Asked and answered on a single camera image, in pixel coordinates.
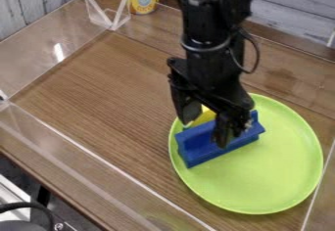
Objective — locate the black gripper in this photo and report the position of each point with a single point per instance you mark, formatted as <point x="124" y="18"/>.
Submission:
<point x="205" y="80"/>

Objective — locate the blue T-shaped block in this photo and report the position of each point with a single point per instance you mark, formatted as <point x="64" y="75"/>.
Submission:
<point x="195" y="145"/>

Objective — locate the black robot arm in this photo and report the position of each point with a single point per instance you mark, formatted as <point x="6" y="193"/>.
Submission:
<point x="211" y="26"/>

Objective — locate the green round plate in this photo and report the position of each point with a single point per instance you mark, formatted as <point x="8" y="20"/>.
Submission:
<point x="267" y="176"/>

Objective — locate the yellow banana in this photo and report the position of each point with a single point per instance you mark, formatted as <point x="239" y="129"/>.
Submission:
<point x="205" y="116"/>

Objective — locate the clear acrylic enclosure wall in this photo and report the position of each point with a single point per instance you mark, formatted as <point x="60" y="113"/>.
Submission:
<point x="84" y="121"/>

